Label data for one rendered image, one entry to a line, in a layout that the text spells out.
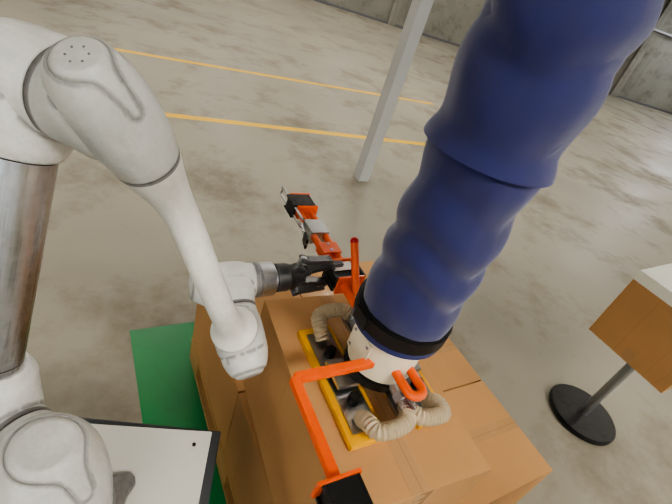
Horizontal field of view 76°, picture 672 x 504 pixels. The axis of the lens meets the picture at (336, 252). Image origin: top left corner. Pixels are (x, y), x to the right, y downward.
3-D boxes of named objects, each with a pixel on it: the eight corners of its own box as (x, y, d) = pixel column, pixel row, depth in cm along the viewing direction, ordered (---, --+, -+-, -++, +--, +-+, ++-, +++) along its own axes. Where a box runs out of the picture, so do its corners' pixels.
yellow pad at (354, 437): (386, 440, 98) (393, 429, 96) (348, 452, 94) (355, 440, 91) (328, 329, 121) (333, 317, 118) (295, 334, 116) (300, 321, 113)
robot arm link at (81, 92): (201, 139, 65) (133, 109, 68) (150, 29, 49) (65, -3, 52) (144, 204, 60) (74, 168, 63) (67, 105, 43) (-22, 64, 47)
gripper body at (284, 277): (271, 256, 112) (303, 254, 116) (265, 280, 116) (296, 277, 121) (281, 275, 107) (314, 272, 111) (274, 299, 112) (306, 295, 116)
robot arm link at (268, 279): (244, 281, 114) (265, 279, 117) (254, 305, 108) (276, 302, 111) (250, 255, 109) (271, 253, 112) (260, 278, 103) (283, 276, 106)
